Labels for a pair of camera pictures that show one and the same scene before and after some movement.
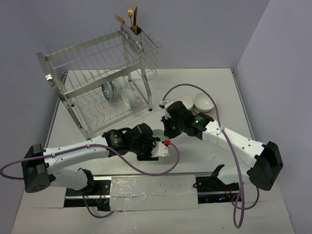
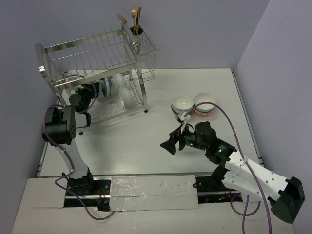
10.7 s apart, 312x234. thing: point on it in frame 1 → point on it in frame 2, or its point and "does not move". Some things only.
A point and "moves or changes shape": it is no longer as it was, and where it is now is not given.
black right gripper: (165, 120) → (175, 136)
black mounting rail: (210, 190) does not move
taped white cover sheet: (145, 192) does not move
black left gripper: (145, 151) → (92, 90)
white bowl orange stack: (203, 103) does not move
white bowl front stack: (131, 98) moves or changes shape
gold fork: (130, 13) → (133, 13)
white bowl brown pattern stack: (187, 101) does not move
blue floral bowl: (108, 89) moves or changes shape
